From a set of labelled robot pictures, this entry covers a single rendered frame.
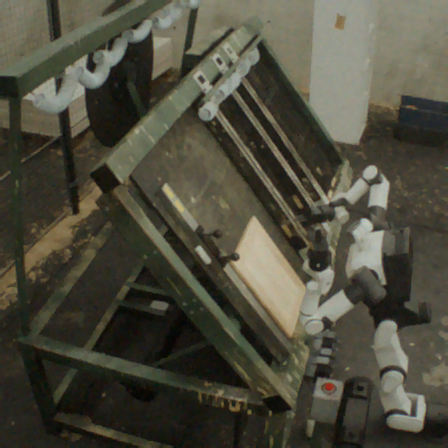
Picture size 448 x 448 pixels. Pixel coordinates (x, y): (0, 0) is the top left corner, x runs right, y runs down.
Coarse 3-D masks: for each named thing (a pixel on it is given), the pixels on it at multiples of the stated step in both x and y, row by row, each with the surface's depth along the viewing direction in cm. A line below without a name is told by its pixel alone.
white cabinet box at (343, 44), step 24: (336, 0) 563; (360, 0) 553; (336, 24) 576; (360, 24) 567; (312, 48) 601; (336, 48) 590; (360, 48) 580; (312, 72) 615; (336, 72) 605; (360, 72) 594; (312, 96) 630; (336, 96) 619; (360, 96) 608; (336, 120) 634; (360, 120) 684
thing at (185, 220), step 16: (160, 192) 237; (176, 208) 239; (192, 224) 243; (192, 240) 245; (208, 256) 247; (224, 272) 250; (240, 288) 253; (256, 304) 258; (256, 320) 259; (272, 336) 262; (288, 352) 265
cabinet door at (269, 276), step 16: (256, 224) 289; (240, 240) 275; (256, 240) 283; (240, 256) 267; (256, 256) 278; (272, 256) 290; (240, 272) 262; (256, 272) 273; (272, 272) 284; (288, 272) 296; (256, 288) 267; (272, 288) 279; (288, 288) 290; (304, 288) 303; (272, 304) 273; (288, 304) 285; (288, 320) 279; (288, 336) 275
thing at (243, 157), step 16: (224, 128) 290; (224, 144) 294; (240, 144) 296; (240, 160) 297; (256, 176) 299; (256, 192) 304; (272, 192) 303; (272, 208) 306; (288, 208) 310; (288, 224) 309; (304, 240) 311; (304, 256) 317
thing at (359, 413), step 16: (352, 384) 336; (368, 384) 335; (352, 400) 327; (368, 400) 327; (352, 416) 317; (368, 416) 319; (432, 416) 298; (352, 432) 301; (368, 432) 310; (384, 432) 309; (400, 432) 309; (416, 432) 308; (432, 432) 301
